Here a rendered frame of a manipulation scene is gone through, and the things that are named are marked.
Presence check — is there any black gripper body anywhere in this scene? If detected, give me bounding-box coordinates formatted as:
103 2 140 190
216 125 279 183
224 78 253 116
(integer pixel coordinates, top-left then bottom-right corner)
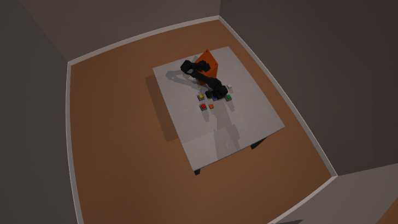
205 90 216 98

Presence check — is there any yellow button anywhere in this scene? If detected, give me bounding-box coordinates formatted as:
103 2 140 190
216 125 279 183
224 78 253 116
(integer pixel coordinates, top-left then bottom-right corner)
197 94 204 101

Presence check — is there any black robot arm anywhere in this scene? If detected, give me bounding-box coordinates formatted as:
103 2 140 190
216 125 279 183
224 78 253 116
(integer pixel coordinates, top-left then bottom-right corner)
180 60 228 99

